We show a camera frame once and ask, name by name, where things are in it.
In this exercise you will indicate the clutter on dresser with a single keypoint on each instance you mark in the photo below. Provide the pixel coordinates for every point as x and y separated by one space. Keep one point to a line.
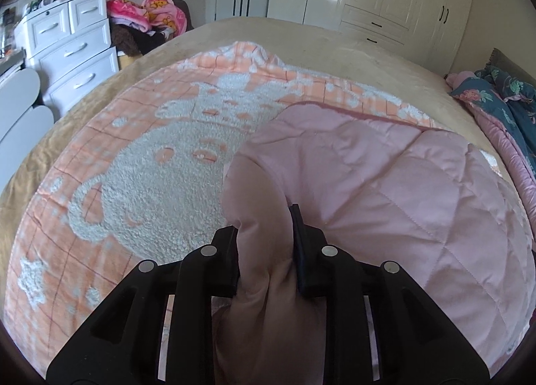
10 33

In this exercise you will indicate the pile of dark clothes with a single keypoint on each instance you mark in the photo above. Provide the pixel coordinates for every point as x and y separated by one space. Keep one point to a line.
130 39

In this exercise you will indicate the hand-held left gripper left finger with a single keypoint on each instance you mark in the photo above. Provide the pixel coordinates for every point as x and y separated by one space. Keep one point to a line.
226 261

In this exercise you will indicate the pink quilted blanket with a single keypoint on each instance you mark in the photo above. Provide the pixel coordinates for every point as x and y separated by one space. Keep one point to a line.
377 184

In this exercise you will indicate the bed with beige bedspread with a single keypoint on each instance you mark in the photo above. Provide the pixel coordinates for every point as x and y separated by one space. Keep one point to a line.
335 45

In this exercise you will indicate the orange printed blanket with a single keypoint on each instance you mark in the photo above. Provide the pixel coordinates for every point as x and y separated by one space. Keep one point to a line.
146 184

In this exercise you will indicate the dark chair back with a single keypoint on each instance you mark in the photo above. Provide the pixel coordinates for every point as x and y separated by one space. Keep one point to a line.
184 16

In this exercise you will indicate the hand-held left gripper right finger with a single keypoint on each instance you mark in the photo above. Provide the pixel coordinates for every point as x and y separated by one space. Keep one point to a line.
300 242

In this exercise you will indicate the cardboard box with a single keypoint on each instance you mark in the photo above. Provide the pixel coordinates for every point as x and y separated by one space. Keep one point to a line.
127 61

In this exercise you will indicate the white plastic drawer chest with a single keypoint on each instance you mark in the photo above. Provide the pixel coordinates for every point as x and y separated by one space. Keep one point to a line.
71 50

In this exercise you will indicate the pink cartoon print blanket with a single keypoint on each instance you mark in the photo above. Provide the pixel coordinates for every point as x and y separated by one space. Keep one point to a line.
163 12

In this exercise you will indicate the brown headboard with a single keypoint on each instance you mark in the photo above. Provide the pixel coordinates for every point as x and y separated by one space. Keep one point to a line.
513 64

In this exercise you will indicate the navy floral quilt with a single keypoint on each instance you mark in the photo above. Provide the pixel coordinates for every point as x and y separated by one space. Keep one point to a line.
498 96

